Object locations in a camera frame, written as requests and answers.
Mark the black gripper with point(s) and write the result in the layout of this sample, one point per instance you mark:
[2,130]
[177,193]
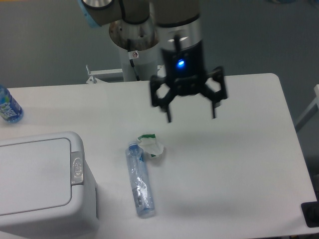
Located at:
[185,67]

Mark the white push-lid trash can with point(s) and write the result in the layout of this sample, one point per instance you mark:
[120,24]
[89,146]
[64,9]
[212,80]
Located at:
[47,189]

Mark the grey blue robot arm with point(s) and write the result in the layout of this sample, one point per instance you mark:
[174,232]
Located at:
[159,41]

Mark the crumpled white green wrapper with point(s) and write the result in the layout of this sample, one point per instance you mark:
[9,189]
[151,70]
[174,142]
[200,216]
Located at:
[150,144]

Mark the empty clear plastic bottle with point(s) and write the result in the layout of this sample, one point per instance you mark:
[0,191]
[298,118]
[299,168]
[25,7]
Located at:
[139,181]

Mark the black device at table edge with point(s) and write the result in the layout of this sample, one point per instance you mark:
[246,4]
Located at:
[311,213]

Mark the blue labelled water bottle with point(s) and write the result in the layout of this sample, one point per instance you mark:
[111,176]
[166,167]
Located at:
[10,109]

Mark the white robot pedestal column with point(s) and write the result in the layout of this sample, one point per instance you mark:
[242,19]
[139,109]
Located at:
[139,64]

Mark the white metal base frame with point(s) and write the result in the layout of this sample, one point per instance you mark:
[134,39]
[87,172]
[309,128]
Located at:
[104,73]

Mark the white frame at right edge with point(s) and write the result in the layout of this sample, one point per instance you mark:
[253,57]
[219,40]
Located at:
[309,112]

